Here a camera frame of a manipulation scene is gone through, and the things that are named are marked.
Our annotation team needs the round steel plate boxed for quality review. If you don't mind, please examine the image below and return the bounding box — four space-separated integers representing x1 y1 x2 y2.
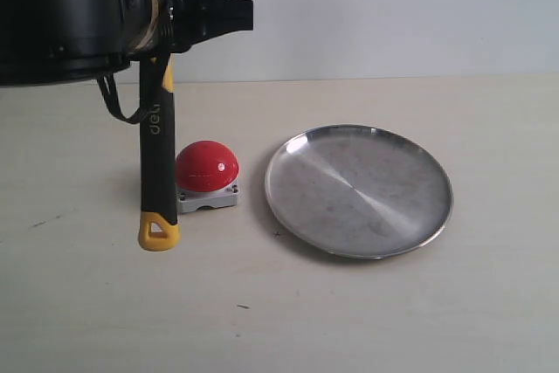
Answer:
264 124 454 260

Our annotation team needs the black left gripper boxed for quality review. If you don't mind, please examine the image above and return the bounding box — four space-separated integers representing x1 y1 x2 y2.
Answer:
119 0 254 59

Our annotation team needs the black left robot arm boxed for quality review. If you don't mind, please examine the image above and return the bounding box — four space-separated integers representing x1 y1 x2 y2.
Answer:
1 0 253 86

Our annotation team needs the red dome push button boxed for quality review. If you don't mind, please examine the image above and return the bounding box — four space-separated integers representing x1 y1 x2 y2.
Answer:
175 140 240 214

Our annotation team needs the yellow black claw hammer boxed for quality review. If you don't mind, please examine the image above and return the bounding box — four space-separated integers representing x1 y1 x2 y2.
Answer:
138 58 180 252

